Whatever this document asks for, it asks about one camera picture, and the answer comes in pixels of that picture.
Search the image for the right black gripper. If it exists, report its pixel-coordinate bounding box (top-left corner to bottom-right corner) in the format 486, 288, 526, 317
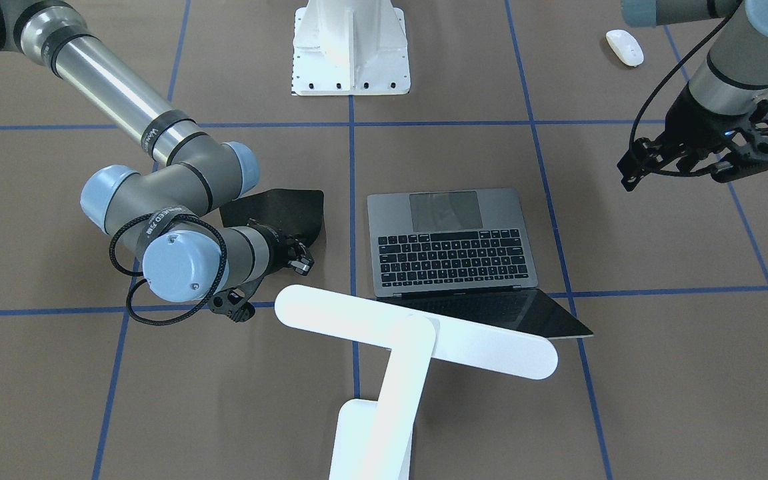
207, 223, 315, 323

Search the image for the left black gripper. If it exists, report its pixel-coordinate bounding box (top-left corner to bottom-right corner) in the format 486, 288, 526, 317
617, 87, 768, 192

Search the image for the white computer mouse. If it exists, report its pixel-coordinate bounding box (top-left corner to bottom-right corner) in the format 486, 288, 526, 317
605, 29, 644, 67

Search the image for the grey laptop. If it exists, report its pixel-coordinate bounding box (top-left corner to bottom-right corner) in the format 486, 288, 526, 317
367, 188, 593, 339

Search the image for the black mouse pad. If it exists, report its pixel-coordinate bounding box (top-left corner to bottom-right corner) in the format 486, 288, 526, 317
219, 189, 324, 248

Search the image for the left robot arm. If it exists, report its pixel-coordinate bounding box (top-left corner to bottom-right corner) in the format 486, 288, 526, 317
617, 1, 768, 191

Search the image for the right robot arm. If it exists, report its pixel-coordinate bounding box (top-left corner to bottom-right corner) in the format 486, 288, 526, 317
0, 1, 314, 326

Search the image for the white desk lamp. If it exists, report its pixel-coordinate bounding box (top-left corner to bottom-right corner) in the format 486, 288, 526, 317
275, 285, 558, 479

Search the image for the brown paper table cover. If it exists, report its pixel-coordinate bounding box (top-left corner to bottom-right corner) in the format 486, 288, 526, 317
0, 1, 768, 479

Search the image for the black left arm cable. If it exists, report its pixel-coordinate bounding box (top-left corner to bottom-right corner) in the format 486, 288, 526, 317
629, 3, 741, 177

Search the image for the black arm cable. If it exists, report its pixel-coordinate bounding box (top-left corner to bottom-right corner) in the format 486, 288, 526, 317
109, 205, 266, 327
629, 3, 741, 177

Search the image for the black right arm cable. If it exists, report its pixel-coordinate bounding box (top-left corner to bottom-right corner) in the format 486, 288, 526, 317
109, 205, 266, 327

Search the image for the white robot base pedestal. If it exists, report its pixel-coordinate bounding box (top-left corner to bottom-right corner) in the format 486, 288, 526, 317
291, 1, 411, 97

